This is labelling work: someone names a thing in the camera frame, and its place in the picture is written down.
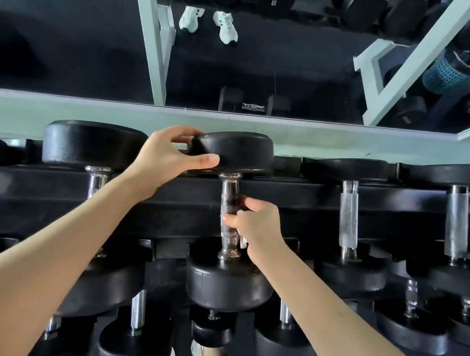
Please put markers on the black dumbbell rack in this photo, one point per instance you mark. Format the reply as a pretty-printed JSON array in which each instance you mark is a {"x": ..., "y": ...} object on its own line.
[{"x": 12, "y": 192}]

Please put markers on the person's left forearm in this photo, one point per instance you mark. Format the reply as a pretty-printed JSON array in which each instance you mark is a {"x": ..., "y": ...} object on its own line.
[{"x": 22, "y": 265}]

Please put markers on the person's left hand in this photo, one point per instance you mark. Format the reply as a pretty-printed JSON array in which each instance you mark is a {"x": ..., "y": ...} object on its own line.
[{"x": 162, "y": 159}]

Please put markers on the person's right forearm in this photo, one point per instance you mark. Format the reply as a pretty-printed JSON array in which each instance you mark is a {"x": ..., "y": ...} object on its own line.
[{"x": 346, "y": 346}]

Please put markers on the person's right hand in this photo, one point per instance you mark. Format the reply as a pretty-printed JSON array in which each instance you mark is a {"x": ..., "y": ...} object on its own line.
[{"x": 261, "y": 234}]

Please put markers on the person's right white sneaker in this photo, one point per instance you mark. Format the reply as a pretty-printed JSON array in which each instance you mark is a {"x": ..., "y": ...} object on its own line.
[{"x": 197, "y": 352}]

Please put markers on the white wet wipe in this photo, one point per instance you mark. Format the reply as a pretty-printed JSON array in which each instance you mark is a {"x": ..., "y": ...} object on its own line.
[{"x": 243, "y": 242}]

